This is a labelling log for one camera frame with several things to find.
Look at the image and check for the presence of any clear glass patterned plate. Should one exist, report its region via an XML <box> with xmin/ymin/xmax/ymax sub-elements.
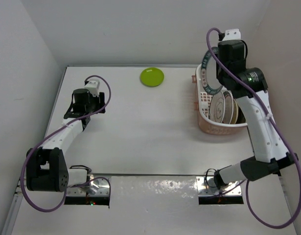
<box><xmin>200</xmin><ymin>50</ymin><xmax>223</xmax><ymax>95</ymax></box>

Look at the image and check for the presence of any beige plate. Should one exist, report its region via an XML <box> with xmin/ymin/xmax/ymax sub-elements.
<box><xmin>230</xmin><ymin>100</ymin><xmax>239</xmax><ymax>124</ymax></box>

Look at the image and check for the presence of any white plate green red rim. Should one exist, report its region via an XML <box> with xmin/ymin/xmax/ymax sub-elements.
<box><xmin>209</xmin><ymin>91</ymin><xmax>233</xmax><ymax>124</ymax></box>

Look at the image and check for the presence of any black plate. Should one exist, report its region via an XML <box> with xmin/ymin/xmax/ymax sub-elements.
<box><xmin>236</xmin><ymin>108</ymin><xmax>246</xmax><ymax>124</ymax></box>

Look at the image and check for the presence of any lime green plate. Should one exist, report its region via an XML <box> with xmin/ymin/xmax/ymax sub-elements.
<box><xmin>139</xmin><ymin>68</ymin><xmax>164</xmax><ymax>87</ymax></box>

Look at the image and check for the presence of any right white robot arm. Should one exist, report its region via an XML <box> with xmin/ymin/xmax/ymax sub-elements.
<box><xmin>213</xmin><ymin>40</ymin><xmax>298</xmax><ymax>189</ymax></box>

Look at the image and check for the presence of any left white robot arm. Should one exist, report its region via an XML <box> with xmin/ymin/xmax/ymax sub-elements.
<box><xmin>26</xmin><ymin>88</ymin><xmax>105</xmax><ymax>192</ymax></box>

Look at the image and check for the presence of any white plastic dish rack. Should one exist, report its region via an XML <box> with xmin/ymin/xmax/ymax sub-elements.
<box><xmin>192</xmin><ymin>64</ymin><xmax>247</xmax><ymax>133</ymax></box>

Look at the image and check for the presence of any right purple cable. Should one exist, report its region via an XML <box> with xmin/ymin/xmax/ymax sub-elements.
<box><xmin>206</xmin><ymin>27</ymin><xmax>301</xmax><ymax>229</ymax></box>

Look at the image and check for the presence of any purple cable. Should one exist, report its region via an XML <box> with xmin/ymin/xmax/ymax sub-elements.
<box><xmin>20</xmin><ymin>75</ymin><xmax>112</xmax><ymax>212</ymax></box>
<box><xmin>206</xmin><ymin>27</ymin><xmax>301</xmax><ymax>229</ymax></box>

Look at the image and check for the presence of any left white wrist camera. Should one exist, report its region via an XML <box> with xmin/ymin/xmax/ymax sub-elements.
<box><xmin>84</xmin><ymin>79</ymin><xmax>100</xmax><ymax>97</ymax></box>

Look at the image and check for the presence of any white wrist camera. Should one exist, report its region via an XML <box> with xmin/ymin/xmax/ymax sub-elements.
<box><xmin>219</xmin><ymin>29</ymin><xmax>241</xmax><ymax>42</ymax></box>
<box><xmin>84</xmin><ymin>79</ymin><xmax>100</xmax><ymax>97</ymax></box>

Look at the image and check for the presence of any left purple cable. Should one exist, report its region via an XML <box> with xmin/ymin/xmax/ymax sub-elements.
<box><xmin>20</xmin><ymin>75</ymin><xmax>112</xmax><ymax>212</ymax></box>

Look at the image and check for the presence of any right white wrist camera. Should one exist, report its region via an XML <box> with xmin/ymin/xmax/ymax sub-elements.
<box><xmin>219</xmin><ymin>29</ymin><xmax>241</xmax><ymax>42</ymax></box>

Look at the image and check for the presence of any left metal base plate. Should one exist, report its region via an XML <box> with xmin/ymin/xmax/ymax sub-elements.
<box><xmin>67</xmin><ymin>176</ymin><xmax>111</xmax><ymax>197</ymax></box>

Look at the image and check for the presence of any metal base plate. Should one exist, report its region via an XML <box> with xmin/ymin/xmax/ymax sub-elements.
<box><xmin>196</xmin><ymin>175</ymin><xmax>244</xmax><ymax>197</ymax></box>
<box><xmin>67</xmin><ymin>176</ymin><xmax>111</xmax><ymax>197</ymax></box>

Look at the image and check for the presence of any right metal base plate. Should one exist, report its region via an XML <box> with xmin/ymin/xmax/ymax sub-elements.
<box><xmin>196</xmin><ymin>175</ymin><xmax>244</xmax><ymax>197</ymax></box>

